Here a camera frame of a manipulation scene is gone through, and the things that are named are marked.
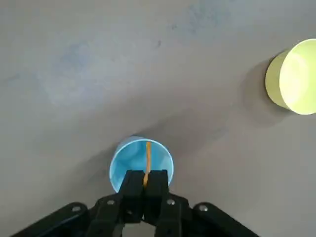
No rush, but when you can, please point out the yellow plastic bowl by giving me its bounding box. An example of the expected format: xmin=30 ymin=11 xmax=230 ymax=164
xmin=265 ymin=38 xmax=316 ymax=116

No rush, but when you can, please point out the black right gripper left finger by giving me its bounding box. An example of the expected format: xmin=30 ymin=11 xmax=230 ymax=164
xmin=11 ymin=169 xmax=146 ymax=237

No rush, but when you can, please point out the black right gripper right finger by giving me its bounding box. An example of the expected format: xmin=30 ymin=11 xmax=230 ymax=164
xmin=144 ymin=169 xmax=260 ymax=237

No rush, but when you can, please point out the blue plastic cup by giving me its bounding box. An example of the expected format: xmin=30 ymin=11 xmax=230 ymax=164
xmin=109 ymin=135 xmax=174 ymax=195

